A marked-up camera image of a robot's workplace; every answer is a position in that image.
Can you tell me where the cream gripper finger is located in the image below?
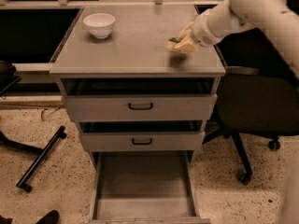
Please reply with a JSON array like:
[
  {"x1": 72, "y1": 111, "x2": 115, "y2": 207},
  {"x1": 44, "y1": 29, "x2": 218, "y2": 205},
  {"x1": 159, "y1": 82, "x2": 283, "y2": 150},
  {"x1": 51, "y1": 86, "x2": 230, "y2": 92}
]
[
  {"x1": 177, "y1": 21, "x2": 194, "y2": 41},
  {"x1": 174, "y1": 36, "x2": 197, "y2": 53}
]

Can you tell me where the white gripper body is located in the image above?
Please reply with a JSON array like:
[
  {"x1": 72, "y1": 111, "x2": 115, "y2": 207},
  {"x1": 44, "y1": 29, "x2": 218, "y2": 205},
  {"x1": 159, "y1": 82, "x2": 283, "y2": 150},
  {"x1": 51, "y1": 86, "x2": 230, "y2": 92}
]
[{"x1": 192, "y1": 10, "x2": 222, "y2": 47}]

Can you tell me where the green yellow sponge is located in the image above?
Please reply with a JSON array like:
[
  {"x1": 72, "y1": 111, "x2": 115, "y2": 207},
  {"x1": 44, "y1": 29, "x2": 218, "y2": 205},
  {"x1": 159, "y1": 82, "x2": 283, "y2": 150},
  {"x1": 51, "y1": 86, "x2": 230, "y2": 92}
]
[{"x1": 166, "y1": 37, "x2": 179, "y2": 51}]

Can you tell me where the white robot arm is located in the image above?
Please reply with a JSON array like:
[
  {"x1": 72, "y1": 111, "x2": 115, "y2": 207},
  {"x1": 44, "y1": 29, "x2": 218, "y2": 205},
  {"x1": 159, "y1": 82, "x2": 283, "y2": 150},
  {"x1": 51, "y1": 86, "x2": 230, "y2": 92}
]
[{"x1": 175, "y1": 0, "x2": 299, "y2": 184}]

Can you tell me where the grey drawer cabinet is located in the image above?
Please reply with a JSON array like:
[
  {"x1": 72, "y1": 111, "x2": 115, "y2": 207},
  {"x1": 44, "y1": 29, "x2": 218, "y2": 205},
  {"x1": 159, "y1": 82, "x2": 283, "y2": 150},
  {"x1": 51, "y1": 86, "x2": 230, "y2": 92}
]
[{"x1": 50, "y1": 5, "x2": 225, "y2": 159}]

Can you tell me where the top grey drawer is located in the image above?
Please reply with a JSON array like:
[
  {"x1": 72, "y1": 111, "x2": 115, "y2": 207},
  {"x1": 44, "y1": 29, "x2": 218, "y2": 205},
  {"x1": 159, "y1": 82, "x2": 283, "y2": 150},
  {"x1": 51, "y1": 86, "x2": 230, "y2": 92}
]
[{"x1": 62, "y1": 78, "x2": 217, "y2": 122}]

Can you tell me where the grey drawer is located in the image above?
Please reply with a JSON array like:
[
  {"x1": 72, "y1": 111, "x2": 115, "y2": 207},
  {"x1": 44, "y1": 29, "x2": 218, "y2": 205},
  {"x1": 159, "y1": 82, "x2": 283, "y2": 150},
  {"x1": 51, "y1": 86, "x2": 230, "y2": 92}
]
[
  {"x1": 62, "y1": 78, "x2": 217, "y2": 122},
  {"x1": 79, "y1": 120, "x2": 205, "y2": 152},
  {"x1": 88, "y1": 151, "x2": 210, "y2": 224}
]

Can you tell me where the middle grey drawer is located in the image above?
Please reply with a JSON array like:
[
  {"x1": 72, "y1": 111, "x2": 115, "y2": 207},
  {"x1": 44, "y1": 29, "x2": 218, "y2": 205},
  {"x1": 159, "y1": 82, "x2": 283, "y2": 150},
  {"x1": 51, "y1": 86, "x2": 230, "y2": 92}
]
[{"x1": 79, "y1": 120, "x2": 205, "y2": 152}]

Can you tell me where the bottom grey drawer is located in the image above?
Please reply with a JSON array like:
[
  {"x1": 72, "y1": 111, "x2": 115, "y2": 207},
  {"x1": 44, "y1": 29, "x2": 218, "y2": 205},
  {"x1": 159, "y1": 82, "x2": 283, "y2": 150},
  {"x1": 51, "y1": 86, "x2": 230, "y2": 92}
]
[{"x1": 88, "y1": 151, "x2": 210, "y2": 224}]

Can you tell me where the white ceramic bowl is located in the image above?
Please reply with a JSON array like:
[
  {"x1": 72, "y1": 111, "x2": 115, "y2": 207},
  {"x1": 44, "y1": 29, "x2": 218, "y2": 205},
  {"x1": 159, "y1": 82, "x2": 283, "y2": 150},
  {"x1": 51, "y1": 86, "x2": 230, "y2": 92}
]
[{"x1": 83, "y1": 13, "x2": 115, "y2": 39}]

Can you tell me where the black office chair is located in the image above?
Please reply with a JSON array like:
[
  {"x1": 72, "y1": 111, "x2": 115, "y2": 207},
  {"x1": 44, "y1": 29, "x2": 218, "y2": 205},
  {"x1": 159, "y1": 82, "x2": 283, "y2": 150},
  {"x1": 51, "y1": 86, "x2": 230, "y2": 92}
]
[{"x1": 204, "y1": 29, "x2": 299, "y2": 184}]

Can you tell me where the black chair base left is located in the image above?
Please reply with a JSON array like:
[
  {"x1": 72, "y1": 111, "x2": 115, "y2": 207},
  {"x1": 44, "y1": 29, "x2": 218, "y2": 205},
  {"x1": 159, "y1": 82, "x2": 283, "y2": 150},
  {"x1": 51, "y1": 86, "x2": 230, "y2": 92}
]
[{"x1": 0, "y1": 61, "x2": 66, "y2": 193}]

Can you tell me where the dark shoe bottom left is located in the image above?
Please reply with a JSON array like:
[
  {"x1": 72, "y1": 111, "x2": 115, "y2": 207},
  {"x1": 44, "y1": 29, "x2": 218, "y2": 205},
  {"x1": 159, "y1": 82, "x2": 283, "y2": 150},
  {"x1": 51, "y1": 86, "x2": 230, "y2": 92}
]
[{"x1": 36, "y1": 210, "x2": 60, "y2": 224}]

